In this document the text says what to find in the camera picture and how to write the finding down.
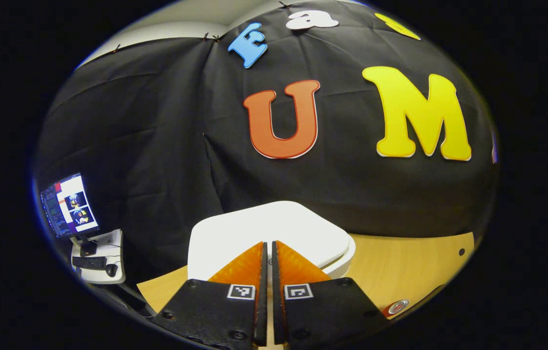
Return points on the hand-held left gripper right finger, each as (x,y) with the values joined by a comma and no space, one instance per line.
(327,311)

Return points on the white desktop garbage bin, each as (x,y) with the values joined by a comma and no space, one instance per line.
(264,228)

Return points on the black computer mouse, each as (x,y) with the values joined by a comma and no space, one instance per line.
(111,270)

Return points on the computer monitor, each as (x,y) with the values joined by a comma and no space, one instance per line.
(69,204)

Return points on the red pop can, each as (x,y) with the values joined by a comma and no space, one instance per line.
(395,307)

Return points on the black backdrop cloth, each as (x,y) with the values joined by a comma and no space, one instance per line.
(157,146)

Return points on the row of black cloth clips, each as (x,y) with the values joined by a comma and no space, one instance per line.
(215,37)

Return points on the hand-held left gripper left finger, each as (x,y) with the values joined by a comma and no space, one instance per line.
(215,311)

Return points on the white side table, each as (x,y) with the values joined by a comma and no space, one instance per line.
(111,243)

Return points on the black keyboard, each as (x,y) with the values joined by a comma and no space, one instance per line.
(89,262)

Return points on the wooden desktop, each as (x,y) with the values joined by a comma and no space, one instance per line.
(400,262)

